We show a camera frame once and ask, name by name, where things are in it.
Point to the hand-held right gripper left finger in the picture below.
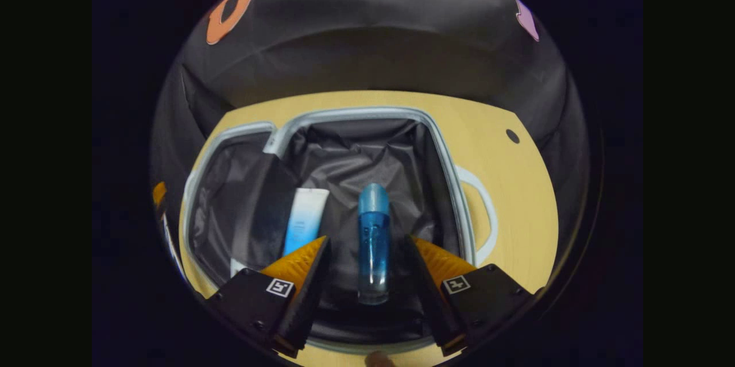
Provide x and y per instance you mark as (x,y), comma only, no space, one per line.
(307,298)

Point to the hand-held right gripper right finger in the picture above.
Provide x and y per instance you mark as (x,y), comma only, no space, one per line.
(428,298)

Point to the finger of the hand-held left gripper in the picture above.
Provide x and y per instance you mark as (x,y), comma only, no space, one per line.
(158,192)

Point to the blue clear lotion bottle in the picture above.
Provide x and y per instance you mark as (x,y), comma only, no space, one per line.
(373,240)

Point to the white blue cream tube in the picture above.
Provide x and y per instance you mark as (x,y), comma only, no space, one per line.
(304,217)

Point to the black table grommet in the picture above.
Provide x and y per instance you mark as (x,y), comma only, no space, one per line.
(512,136)

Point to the black backdrop cloth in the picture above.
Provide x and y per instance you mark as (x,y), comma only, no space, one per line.
(367,39)

